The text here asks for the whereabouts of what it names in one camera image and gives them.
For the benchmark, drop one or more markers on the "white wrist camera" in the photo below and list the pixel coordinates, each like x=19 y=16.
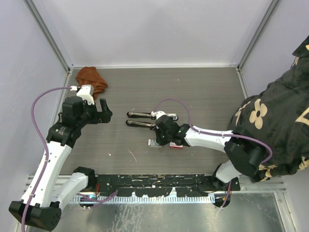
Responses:
x=158 y=113
x=86 y=93

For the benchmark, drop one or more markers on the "orange-brown cloth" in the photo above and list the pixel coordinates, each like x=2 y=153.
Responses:
x=90 y=76

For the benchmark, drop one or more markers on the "perforated cable duct strip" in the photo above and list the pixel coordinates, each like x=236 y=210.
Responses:
x=161 y=200

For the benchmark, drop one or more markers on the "red white staple box sleeve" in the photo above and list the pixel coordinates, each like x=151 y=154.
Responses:
x=173 y=145

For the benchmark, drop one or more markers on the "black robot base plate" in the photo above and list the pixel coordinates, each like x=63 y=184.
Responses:
x=152 y=185

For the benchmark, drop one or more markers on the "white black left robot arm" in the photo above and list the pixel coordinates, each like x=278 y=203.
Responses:
x=41 y=205

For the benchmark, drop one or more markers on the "aluminium frame post right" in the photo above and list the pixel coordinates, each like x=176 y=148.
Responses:
x=258 y=32

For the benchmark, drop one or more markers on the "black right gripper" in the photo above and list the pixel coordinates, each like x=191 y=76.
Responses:
x=161 y=141

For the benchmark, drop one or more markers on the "black stapler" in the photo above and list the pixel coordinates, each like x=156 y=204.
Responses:
x=138 y=124
x=148 y=115

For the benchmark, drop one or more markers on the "aluminium frame post left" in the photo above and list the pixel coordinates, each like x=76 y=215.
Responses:
x=46 y=32

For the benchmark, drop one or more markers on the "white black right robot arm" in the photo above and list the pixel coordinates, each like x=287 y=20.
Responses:
x=244 y=153

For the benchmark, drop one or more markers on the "aluminium frame post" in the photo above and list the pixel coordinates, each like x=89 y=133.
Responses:
x=258 y=32
x=46 y=32

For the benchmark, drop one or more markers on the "black floral fleece garment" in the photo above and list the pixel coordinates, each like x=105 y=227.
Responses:
x=279 y=117

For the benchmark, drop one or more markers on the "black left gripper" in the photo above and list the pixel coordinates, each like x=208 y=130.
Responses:
x=103 y=116

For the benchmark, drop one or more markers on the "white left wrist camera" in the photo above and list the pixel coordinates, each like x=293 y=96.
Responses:
x=86 y=93

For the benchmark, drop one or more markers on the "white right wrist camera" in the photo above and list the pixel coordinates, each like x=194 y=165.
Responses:
x=158 y=113

